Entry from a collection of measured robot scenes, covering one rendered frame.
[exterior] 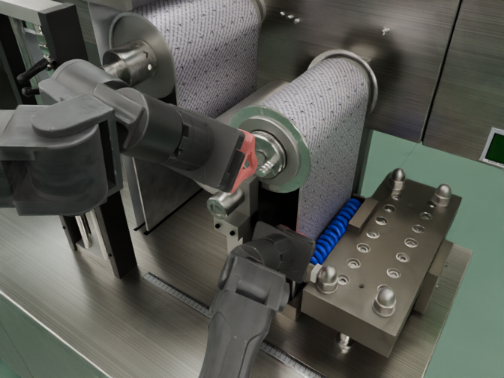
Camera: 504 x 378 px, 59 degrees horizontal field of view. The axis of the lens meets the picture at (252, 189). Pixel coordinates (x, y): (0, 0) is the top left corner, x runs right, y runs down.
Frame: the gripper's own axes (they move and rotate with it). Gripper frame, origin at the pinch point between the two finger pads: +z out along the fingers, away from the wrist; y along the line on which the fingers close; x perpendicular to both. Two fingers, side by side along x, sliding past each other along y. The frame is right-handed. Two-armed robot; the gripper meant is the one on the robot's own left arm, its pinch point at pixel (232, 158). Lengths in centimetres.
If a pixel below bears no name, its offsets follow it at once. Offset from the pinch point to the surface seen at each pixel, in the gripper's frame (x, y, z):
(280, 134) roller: 5.5, 0.0, 9.8
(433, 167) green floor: 36, -10, 247
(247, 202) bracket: -6.0, -3.9, 15.7
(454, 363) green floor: -45, 38, 151
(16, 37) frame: 4.6, -40.0, -5.7
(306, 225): -6.4, 3.7, 24.7
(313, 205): -2.7, 3.6, 24.5
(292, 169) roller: 1.6, 2.3, 13.1
